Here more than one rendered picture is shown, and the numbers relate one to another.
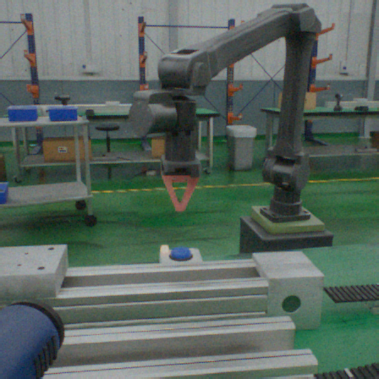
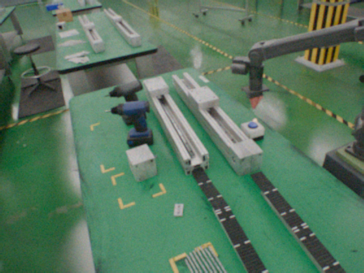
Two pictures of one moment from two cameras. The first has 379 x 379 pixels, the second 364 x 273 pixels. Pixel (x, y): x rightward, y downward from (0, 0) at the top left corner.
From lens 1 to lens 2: 1.06 m
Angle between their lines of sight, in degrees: 75
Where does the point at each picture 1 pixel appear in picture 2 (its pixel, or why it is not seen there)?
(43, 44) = not seen: outside the picture
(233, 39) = (288, 41)
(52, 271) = (198, 103)
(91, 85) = not seen: outside the picture
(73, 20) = not seen: outside the picture
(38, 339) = (139, 107)
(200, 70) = (252, 56)
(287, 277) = (233, 149)
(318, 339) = (231, 176)
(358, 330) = (244, 188)
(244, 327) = (197, 145)
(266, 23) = (325, 33)
